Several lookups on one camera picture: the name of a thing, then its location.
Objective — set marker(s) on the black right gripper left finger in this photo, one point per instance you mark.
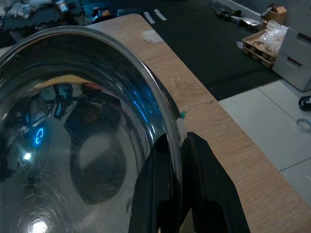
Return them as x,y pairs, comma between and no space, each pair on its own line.
155,189

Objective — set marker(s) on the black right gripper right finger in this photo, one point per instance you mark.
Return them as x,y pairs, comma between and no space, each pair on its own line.
211,194

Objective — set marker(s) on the steel bowl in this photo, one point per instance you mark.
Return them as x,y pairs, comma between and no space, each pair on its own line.
73,121

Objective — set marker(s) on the small green scrap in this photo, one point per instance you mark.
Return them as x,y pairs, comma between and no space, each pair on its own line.
182,113

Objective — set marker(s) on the small black object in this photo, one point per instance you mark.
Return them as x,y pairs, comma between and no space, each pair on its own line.
305,103

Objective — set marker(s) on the black floor mat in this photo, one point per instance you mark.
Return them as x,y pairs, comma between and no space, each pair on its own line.
206,48

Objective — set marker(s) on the white plastic drawer unit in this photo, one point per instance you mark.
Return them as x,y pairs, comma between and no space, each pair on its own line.
294,70

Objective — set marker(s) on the clear tape patch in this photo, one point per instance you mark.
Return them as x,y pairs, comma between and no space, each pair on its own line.
151,37

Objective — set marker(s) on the wooden slatted crate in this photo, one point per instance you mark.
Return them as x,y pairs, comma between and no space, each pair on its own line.
252,46

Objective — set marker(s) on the heap of clear plastic bags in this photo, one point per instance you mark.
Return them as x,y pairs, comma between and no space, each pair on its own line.
272,38

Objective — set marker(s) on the white tape strip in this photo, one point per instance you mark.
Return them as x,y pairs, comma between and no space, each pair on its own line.
148,17
160,14

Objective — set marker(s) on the silver metal lid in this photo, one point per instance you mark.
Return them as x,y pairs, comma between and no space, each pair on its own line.
250,22

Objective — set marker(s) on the dark grey bundle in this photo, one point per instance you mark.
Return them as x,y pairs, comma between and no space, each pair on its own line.
223,9

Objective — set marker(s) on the open cardboard box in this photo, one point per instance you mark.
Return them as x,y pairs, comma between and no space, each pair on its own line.
279,11

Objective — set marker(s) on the grey crumpled cloth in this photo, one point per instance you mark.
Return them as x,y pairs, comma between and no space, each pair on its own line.
24,14

